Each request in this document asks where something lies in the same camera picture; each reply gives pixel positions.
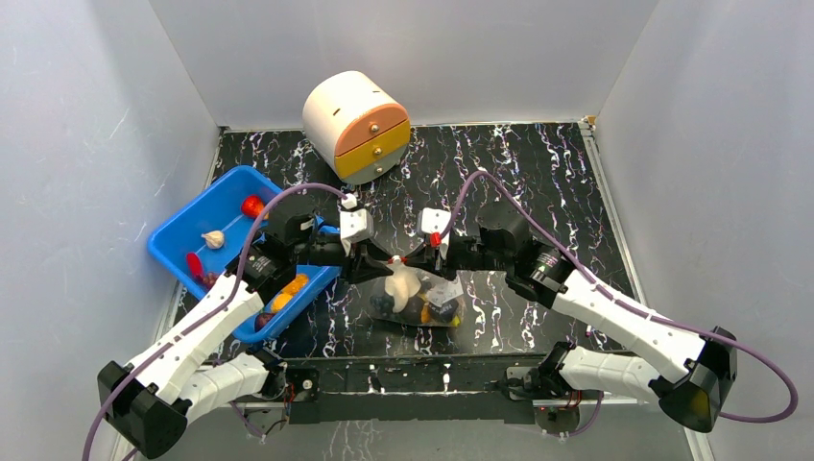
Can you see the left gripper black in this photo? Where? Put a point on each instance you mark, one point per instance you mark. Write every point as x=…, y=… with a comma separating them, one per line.
x=363, y=263

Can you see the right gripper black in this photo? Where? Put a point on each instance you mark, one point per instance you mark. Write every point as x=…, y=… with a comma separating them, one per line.
x=435, y=257

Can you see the white garlic toy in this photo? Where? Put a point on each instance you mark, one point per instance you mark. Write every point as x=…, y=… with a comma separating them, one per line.
x=402, y=285

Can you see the clear zip top bag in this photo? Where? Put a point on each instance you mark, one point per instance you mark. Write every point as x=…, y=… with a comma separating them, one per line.
x=433, y=289

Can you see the dark purple plum toy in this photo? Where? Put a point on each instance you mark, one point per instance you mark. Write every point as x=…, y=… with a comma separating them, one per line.
x=412, y=313

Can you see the yellow banana toy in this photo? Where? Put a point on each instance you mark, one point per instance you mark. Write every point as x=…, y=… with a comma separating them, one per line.
x=445, y=316

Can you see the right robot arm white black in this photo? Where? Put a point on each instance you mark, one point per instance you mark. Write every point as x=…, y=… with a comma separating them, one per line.
x=687, y=374

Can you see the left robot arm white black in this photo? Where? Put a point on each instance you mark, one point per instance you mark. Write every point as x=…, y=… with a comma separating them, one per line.
x=152, y=399

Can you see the crumpled orange food toy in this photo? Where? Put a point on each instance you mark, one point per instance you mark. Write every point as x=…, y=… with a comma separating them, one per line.
x=280, y=301

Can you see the purple mangosteen toy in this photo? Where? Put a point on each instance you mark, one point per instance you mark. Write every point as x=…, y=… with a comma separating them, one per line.
x=261, y=320

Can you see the red orange pepper toy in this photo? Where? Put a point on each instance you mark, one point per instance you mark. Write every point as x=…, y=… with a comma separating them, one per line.
x=253, y=206

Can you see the round white drawer cabinet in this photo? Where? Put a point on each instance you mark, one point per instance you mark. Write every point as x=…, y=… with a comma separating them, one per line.
x=358, y=129

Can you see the small beige garlic bulb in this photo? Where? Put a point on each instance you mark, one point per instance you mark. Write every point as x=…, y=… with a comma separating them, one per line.
x=214, y=240

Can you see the red grape bunch toy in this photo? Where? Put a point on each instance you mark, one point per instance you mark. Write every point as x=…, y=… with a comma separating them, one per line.
x=209, y=280

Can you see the blue plastic bin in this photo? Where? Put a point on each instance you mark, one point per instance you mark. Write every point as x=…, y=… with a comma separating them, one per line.
x=218, y=209

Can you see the red chili toy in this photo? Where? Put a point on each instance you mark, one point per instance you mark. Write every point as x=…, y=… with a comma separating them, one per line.
x=194, y=265

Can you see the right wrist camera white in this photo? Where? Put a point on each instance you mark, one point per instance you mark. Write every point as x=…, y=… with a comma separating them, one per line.
x=432, y=222

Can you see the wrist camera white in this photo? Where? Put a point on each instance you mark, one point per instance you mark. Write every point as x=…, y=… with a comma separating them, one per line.
x=355, y=222
x=432, y=222

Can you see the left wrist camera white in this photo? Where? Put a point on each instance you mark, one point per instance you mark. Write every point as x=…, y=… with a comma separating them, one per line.
x=355, y=222

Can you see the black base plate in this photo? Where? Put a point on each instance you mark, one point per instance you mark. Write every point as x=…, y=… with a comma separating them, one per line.
x=505, y=387

